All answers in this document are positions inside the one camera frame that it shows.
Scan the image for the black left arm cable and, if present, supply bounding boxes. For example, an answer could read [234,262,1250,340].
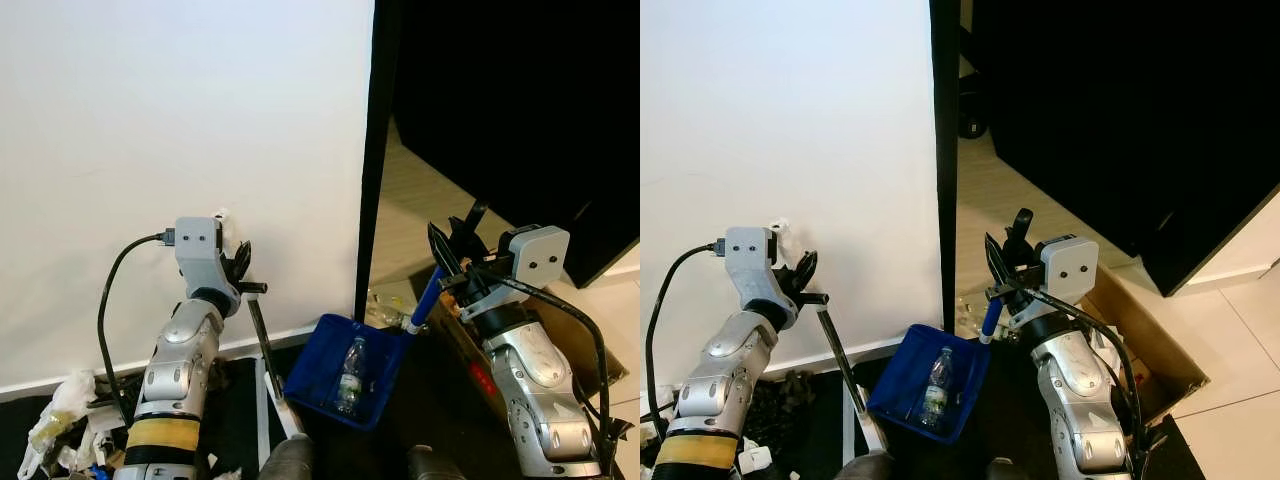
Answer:
[644,240,727,432]
[97,231,177,427]

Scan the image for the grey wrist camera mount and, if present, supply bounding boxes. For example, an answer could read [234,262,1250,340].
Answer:
[497,225,571,292]
[1038,234,1101,302]
[173,217,242,311]
[723,226,797,327]

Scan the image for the white plastic bag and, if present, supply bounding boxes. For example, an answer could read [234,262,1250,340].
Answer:
[18,369,102,480]

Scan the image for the large black cabinet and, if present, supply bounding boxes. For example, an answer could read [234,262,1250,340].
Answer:
[970,0,1280,299]
[390,0,641,292]

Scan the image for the black toy ride-on car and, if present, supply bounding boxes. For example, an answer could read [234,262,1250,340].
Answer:
[958,25,991,141]

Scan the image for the clear plastic water bottle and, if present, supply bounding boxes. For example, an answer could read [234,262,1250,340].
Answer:
[335,337,370,417]
[918,347,954,432]

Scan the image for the blue plastic dustpan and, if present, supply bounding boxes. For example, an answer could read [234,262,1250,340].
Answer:
[283,265,446,432]
[866,290,1006,445]

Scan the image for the clear empty bottle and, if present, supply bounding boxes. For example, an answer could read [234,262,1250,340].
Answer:
[955,293,989,337]
[365,288,413,330]

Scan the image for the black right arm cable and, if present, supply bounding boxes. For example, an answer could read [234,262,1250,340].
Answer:
[465,265,634,480]
[995,283,1167,480]

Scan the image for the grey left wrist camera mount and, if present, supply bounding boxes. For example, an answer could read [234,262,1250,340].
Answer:
[723,226,797,327]
[173,217,242,311]

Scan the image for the white flat bar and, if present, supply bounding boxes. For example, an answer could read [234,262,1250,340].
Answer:
[842,384,858,467]
[256,356,272,473]

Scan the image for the small white paper box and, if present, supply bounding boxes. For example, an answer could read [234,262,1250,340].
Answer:
[735,445,777,477]

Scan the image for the dark left robot leg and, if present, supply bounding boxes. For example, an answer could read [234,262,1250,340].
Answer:
[832,450,896,480]
[258,433,319,480]

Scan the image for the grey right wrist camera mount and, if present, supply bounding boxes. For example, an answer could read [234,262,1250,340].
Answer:
[497,225,571,292]
[1038,234,1101,302]

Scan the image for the black door frame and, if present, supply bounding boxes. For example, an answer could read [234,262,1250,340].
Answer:
[353,0,403,324]
[928,0,963,337]

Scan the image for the brown cardboard box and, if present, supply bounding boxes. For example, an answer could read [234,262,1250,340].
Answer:
[410,265,630,422]
[1000,262,1211,427]

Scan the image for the black handled broom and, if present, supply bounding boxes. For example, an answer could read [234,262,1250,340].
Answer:
[246,297,307,442]
[815,306,890,454]

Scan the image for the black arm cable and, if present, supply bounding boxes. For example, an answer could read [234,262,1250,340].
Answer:
[97,231,177,427]
[995,283,1167,480]
[644,240,727,432]
[465,265,634,480]

